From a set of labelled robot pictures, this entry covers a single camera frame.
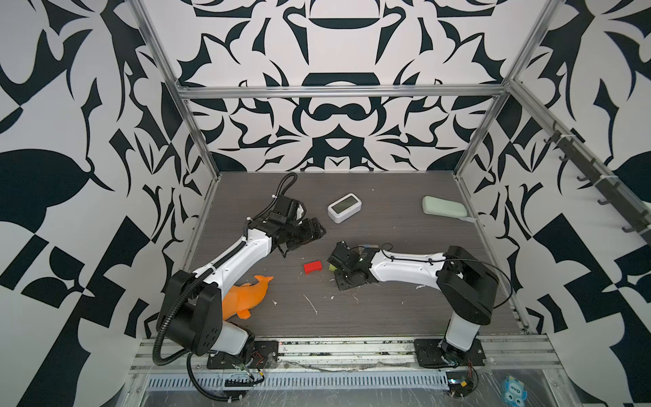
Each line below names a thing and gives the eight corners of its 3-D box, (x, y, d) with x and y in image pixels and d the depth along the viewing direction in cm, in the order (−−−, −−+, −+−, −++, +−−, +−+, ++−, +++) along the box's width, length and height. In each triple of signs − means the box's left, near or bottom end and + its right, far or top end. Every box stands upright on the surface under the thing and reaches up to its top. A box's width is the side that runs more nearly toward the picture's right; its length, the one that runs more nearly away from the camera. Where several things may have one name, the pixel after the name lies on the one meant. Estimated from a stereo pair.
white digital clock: (335, 225, 104) (335, 219, 101) (324, 211, 108) (324, 205, 105) (364, 210, 109) (365, 204, 106) (353, 197, 113) (354, 191, 110)
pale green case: (422, 211, 110) (424, 207, 107) (422, 199, 114) (424, 194, 111) (471, 221, 107) (474, 217, 104) (470, 209, 111) (473, 204, 108)
